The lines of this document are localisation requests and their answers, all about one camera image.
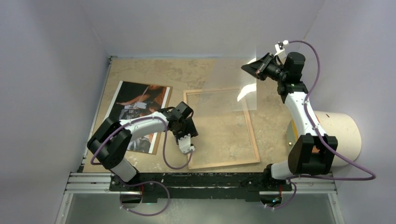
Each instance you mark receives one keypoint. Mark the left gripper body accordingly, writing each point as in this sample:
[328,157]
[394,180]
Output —
[185,127]

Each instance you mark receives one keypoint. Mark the wooden picture frame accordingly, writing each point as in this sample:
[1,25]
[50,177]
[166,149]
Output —
[226,136]

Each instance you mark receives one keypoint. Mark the white cylinder with orange face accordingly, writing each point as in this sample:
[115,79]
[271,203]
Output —
[340,125]

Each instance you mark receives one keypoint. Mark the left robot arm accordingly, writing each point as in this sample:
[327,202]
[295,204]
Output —
[111,140]

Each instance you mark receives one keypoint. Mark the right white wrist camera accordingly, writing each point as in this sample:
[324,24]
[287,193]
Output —
[280,49]

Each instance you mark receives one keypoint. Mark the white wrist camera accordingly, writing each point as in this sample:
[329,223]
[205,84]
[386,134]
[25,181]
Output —
[185,144]
[280,49]

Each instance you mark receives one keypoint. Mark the clear acrylic sheet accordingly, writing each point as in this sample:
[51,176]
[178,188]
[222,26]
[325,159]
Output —
[235,83]

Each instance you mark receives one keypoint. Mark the aluminium rail frame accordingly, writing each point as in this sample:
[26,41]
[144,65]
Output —
[99,183]

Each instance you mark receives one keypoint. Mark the glossy photo print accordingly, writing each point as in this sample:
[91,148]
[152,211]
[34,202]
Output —
[134,100]

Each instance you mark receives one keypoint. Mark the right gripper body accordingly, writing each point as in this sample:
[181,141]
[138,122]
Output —
[275,72]

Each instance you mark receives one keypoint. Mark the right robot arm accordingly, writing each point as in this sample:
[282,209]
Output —
[309,155]

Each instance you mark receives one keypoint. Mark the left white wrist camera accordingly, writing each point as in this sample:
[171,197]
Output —
[185,144]

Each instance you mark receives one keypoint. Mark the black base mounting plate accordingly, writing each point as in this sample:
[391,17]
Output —
[251,187]

